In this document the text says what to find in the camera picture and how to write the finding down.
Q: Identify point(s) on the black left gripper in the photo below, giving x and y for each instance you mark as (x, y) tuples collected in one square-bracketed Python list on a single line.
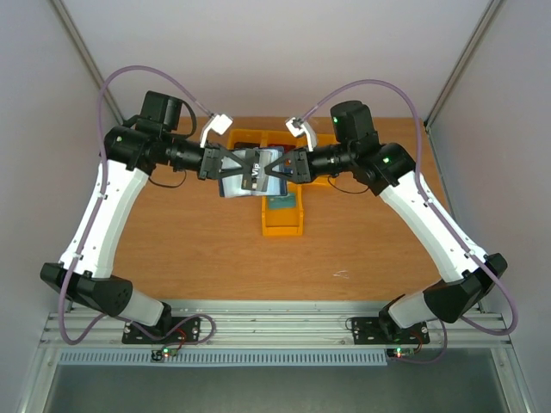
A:
[(212, 163)]

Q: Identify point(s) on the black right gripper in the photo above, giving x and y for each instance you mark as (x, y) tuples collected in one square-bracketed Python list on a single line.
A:
[(301, 165)]

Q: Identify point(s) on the blue card holder wallet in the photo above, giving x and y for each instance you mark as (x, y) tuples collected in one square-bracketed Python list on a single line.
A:
[(231, 186)]

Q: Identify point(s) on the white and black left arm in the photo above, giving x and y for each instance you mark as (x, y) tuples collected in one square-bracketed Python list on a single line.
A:
[(132, 151)]

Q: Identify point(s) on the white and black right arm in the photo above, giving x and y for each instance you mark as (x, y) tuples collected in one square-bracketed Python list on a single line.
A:
[(467, 272)]

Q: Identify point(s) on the teal credit card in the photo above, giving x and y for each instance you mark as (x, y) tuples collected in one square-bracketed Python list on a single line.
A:
[(287, 201)]

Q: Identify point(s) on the orange bin back middle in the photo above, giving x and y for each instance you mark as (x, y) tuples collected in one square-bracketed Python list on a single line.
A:
[(285, 140)]

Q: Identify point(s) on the orange bin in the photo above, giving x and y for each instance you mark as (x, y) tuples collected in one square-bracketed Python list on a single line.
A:
[(323, 140), (285, 140), (245, 138), (285, 222)]

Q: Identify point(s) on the orange bin back left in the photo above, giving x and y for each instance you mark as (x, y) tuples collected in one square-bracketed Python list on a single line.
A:
[(245, 138)]

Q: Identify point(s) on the orange bin back right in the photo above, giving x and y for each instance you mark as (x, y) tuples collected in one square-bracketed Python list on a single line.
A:
[(323, 140)]

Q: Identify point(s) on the orange bin front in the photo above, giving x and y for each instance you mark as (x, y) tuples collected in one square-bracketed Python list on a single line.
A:
[(285, 222)]

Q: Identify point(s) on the left controller board with LEDs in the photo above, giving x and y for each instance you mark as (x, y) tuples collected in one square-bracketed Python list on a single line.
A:
[(164, 354)]

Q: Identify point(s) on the controller board with leds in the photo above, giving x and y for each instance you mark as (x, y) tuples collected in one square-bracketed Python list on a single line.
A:
[(164, 354), (400, 353)]

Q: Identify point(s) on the right controller board with LEDs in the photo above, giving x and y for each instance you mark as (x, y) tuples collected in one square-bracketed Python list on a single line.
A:
[(400, 353)]

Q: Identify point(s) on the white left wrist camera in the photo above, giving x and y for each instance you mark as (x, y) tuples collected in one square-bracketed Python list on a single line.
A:
[(216, 123)]

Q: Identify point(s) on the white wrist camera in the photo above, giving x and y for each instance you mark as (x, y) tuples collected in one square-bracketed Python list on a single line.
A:
[(301, 128), (216, 123)]

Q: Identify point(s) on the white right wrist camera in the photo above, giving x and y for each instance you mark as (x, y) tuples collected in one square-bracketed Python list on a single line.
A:
[(301, 128)]

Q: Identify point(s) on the aluminium rail frame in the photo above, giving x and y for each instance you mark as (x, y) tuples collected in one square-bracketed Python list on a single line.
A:
[(274, 324)]

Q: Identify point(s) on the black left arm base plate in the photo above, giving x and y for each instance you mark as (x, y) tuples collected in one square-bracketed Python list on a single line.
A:
[(165, 332)]

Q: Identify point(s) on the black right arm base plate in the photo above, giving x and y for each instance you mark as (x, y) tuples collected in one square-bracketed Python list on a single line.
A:
[(367, 331)]

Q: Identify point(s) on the grey slotted cable duct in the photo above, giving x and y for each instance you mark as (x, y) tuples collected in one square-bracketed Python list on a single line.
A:
[(196, 357)]

